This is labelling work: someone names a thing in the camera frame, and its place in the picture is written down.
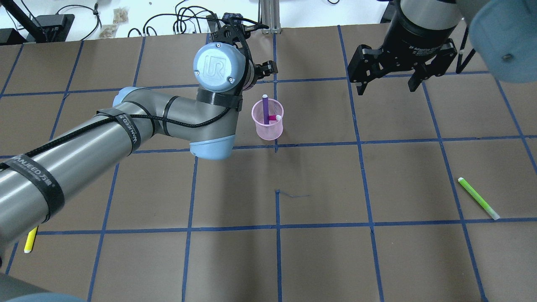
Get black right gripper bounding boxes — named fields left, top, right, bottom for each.
left=347, top=38, right=458, bottom=96

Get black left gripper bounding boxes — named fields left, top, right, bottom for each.
left=209, top=13, right=278, bottom=91

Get purple pen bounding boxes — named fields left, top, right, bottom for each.
left=261, top=94, right=270, bottom=125

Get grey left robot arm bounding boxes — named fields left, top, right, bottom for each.
left=0, top=15, right=278, bottom=251

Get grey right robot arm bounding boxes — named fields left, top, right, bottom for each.
left=347, top=0, right=537, bottom=95

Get pink mesh pen cup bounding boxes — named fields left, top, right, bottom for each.
left=251, top=98, right=284, bottom=140

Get green highlighter pen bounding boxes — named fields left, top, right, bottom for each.
left=458, top=177, right=501, bottom=221

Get black power adapter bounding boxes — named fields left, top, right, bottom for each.
left=33, top=14, right=75, bottom=30

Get yellow highlighter pen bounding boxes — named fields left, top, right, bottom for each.
left=23, top=226, right=39, bottom=254

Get aluminium frame post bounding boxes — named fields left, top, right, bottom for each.
left=258, top=0, right=282, bottom=34

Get black cables on table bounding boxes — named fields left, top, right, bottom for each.
left=126, top=0, right=269, bottom=38

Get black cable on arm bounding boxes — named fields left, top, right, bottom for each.
left=0, top=101, right=235, bottom=168

